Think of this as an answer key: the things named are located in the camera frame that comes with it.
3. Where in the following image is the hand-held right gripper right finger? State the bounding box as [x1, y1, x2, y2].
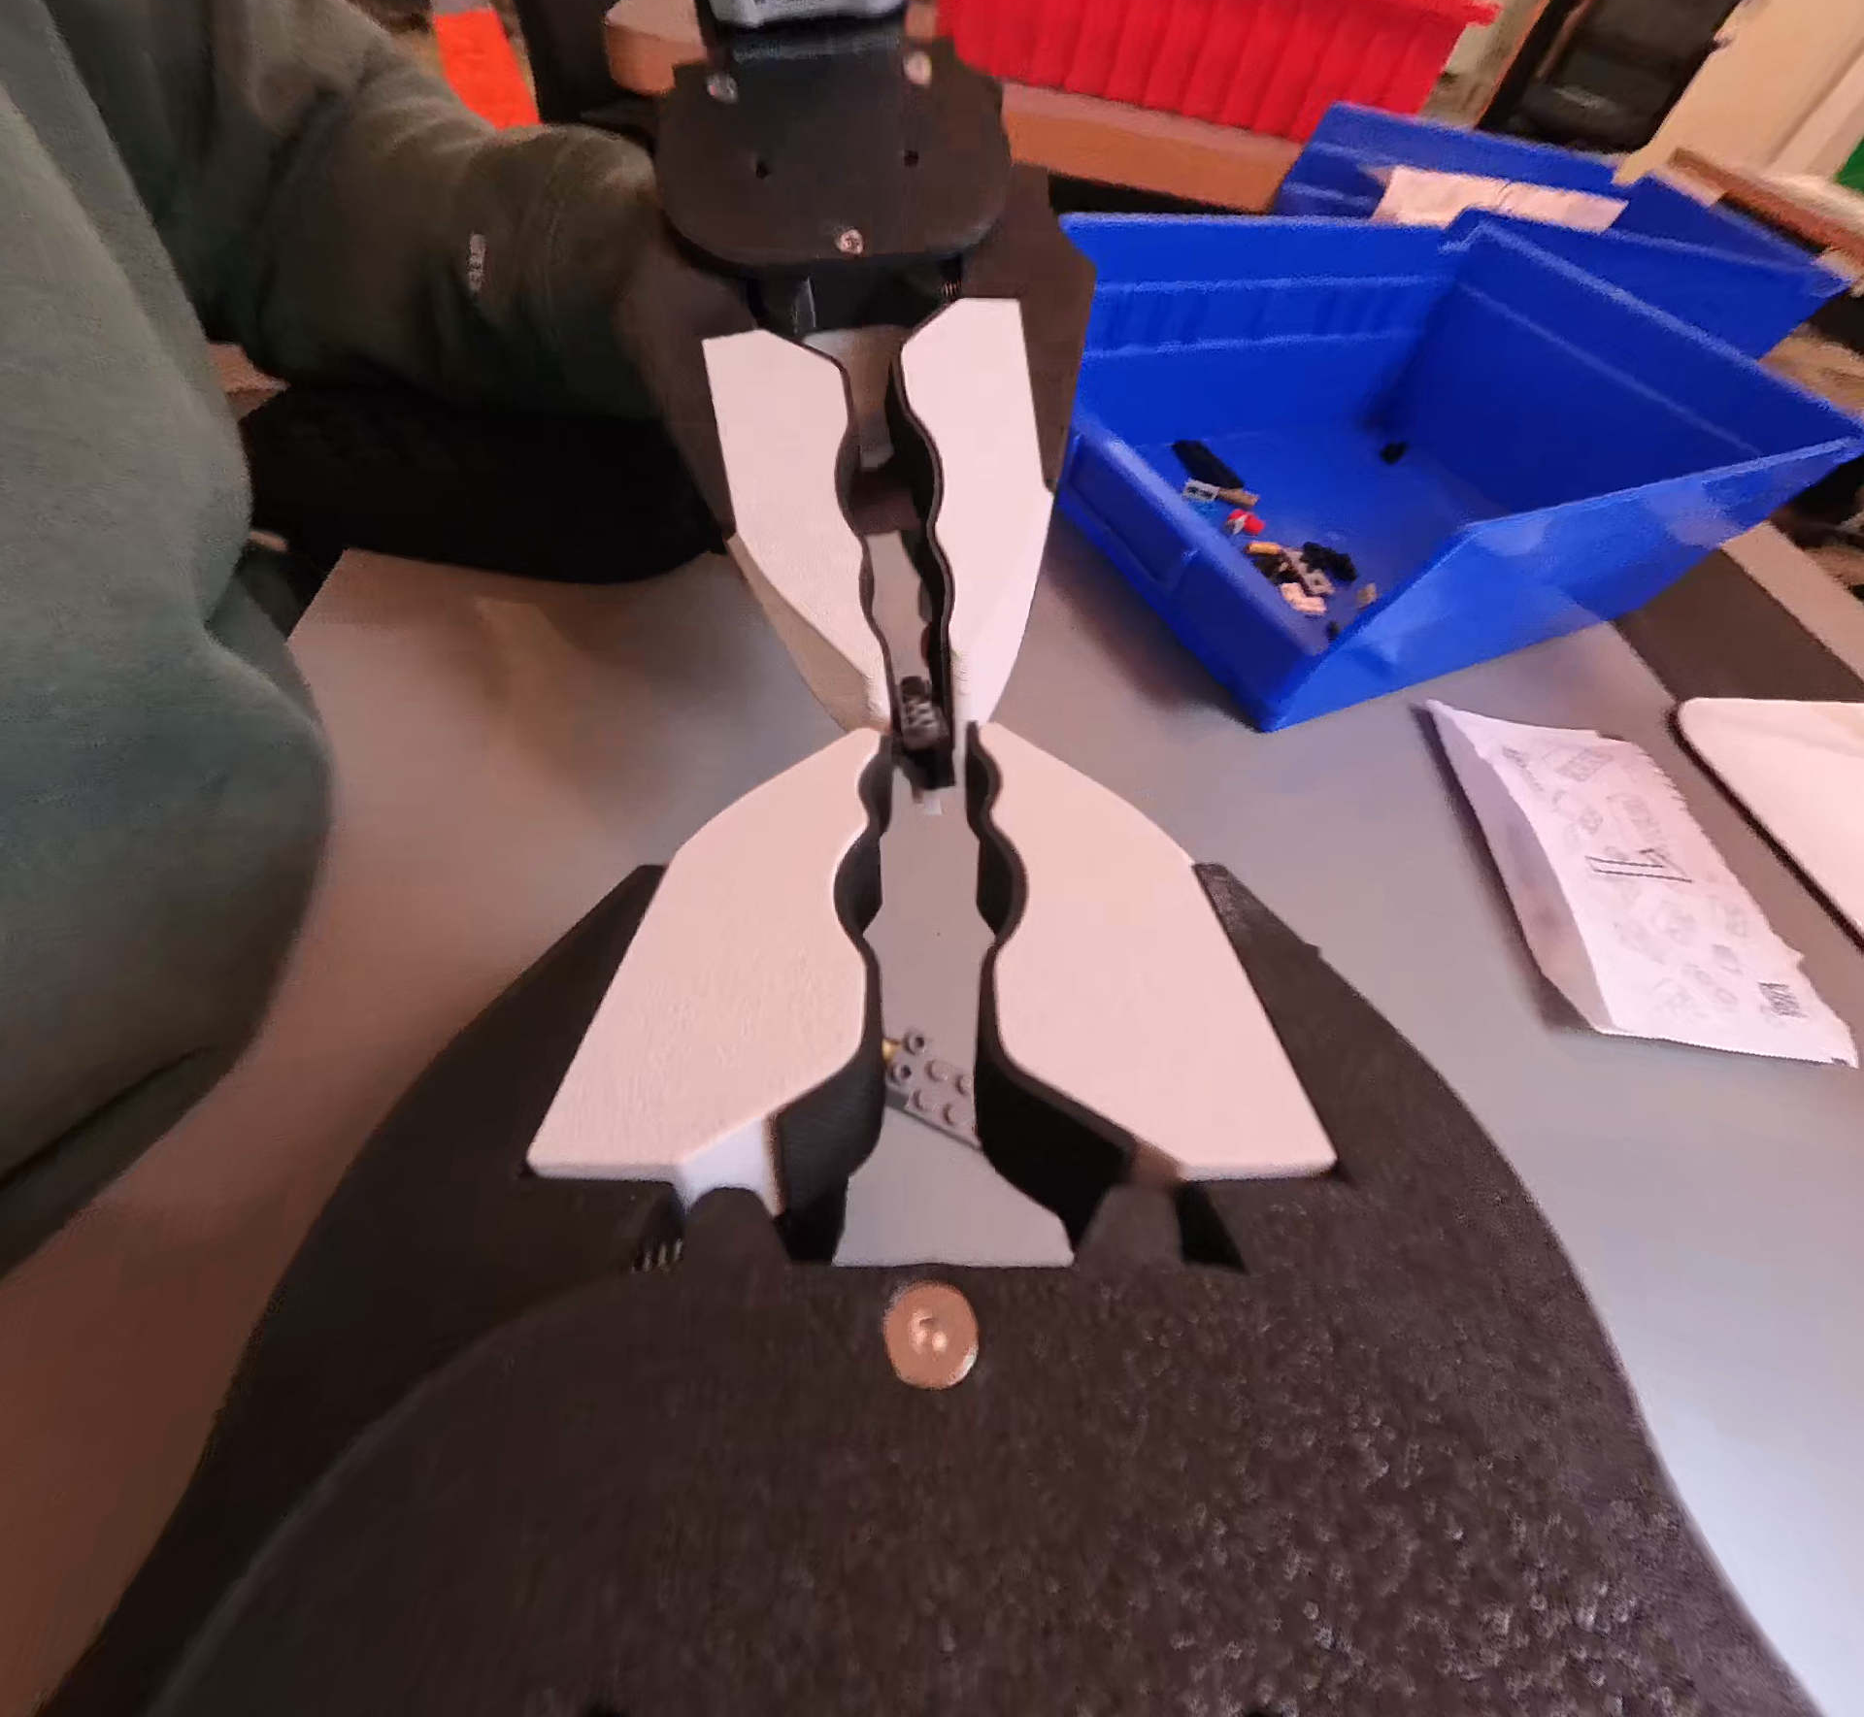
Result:
[960, 731, 1336, 1197]

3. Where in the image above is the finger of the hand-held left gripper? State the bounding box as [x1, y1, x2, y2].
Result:
[888, 291, 1053, 731]
[699, 321, 888, 731]

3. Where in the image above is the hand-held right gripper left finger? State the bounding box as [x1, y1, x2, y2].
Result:
[529, 738, 888, 1222]

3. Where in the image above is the small black lego piece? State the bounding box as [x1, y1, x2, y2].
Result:
[899, 675, 960, 796]

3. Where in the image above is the blue plastic bin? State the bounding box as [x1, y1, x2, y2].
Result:
[1053, 211, 1864, 738]
[1273, 97, 1855, 353]

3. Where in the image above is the person's left forearm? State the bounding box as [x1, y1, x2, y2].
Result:
[174, 0, 699, 423]

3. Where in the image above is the heap of loose lego parts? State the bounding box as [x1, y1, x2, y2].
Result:
[1171, 440, 1383, 625]

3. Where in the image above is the wooden workbench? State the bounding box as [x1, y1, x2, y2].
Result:
[600, 0, 1296, 211]

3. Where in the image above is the red plastic bin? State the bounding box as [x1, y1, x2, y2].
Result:
[935, 0, 1502, 140]

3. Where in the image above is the white printed paper bag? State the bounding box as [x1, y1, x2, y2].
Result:
[1421, 702, 1856, 1071]

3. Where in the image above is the white paper sheet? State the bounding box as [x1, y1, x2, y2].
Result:
[1367, 162, 1624, 231]

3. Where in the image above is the person's torso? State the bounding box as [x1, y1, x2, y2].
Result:
[0, 0, 340, 1283]

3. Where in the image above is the white book stand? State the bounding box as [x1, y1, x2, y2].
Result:
[1678, 702, 1864, 938]

